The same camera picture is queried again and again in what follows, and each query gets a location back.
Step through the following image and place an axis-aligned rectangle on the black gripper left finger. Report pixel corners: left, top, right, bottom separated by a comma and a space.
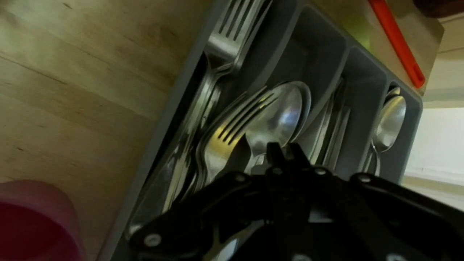
127, 136, 272, 261

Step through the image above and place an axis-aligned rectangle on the large silver spoon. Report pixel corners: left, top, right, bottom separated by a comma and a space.
244, 79, 313, 166

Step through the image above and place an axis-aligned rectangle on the small silver teaspoon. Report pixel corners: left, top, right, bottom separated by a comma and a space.
360, 147, 384, 176
368, 85, 408, 156

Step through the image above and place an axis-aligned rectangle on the silver fork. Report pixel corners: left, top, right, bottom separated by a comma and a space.
194, 85, 281, 185
160, 0, 272, 215

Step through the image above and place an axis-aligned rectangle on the pink plastic cup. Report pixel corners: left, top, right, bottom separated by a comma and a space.
0, 178, 89, 261

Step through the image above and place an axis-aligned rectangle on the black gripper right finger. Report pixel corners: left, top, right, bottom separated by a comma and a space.
265, 142, 464, 261

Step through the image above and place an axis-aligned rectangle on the orange red strip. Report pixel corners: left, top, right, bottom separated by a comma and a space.
366, 0, 427, 91

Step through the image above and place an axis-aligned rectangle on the grey cutlery tray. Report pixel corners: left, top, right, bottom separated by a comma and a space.
98, 0, 424, 261

